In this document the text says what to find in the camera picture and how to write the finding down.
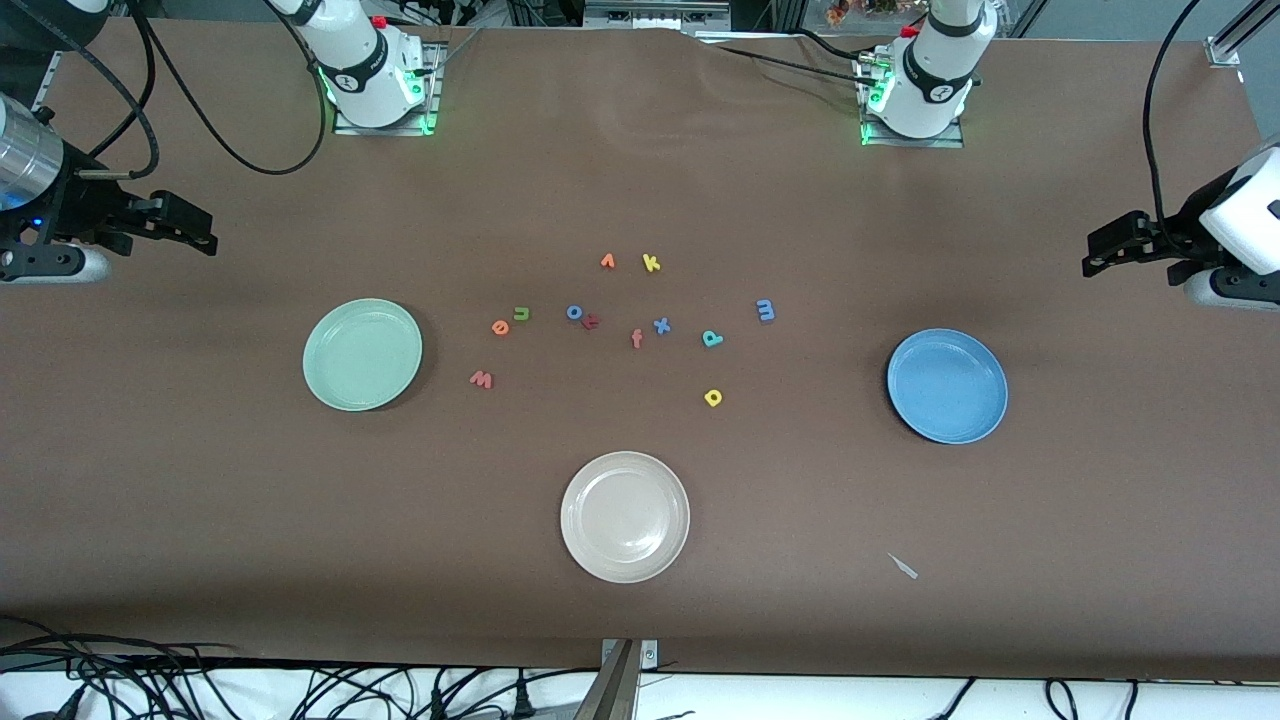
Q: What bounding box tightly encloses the blue plate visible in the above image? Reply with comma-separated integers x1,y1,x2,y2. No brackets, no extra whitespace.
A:
886,328,1009,445

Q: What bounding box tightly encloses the green plate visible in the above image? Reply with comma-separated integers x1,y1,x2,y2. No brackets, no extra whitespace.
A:
302,298,424,413

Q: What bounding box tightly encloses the orange brown object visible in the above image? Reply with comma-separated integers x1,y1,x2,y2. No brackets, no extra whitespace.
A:
825,0,901,26

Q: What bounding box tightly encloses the brown table cover sheet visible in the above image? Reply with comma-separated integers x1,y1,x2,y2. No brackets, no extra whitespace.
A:
0,18,1280,683

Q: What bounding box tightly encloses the grey metal box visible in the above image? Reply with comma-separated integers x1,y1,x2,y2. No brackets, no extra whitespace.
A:
583,0,733,31

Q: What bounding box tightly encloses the beige plate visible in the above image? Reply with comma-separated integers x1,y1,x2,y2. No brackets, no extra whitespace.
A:
560,451,691,584

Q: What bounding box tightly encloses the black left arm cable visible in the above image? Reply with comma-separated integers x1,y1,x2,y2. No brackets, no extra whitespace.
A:
1142,0,1201,231

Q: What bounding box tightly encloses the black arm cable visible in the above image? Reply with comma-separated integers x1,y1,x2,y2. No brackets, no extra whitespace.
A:
1142,0,1201,231
85,0,331,179

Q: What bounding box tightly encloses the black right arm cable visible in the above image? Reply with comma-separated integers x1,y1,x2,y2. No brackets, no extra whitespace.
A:
85,0,331,179

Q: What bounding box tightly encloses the aluminium table edge rail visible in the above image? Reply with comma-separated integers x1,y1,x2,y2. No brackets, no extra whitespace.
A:
30,48,63,113

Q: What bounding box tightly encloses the aluminium profile with bracket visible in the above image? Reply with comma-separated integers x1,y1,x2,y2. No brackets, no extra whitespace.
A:
1205,0,1280,69

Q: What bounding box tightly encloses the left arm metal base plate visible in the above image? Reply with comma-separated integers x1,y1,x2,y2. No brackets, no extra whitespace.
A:
858,55,966,149

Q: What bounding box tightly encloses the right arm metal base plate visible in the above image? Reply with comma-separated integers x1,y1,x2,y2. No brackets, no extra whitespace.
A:
333,42,446,137

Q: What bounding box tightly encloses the short black table cable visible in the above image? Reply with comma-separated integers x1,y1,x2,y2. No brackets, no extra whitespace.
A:
795,30,866,63

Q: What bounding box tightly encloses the long black table cable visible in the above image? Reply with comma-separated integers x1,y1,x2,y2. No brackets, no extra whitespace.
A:
712,44,879,85

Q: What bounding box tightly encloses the silver metal bracket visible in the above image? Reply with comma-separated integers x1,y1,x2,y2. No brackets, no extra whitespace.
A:
600,638,659,671

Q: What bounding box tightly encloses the grey metal post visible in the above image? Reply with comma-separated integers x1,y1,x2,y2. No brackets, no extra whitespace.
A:
575,640,641,720

